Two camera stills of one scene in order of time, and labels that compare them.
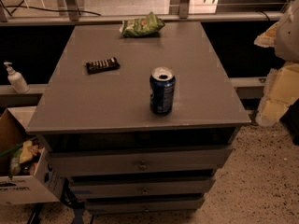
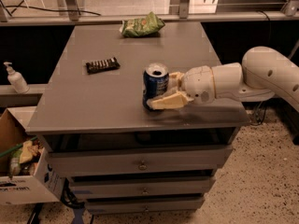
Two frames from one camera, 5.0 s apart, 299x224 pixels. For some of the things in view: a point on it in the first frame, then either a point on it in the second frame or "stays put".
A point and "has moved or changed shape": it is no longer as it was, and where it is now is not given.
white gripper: (288, 36) → (198, 84)
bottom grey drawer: (143, 204) stays put
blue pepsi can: (162, 91) has moved or changed shape
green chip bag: (141, 27) stays put
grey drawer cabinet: (109, 148) stays put
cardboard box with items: (25, 175) stays put
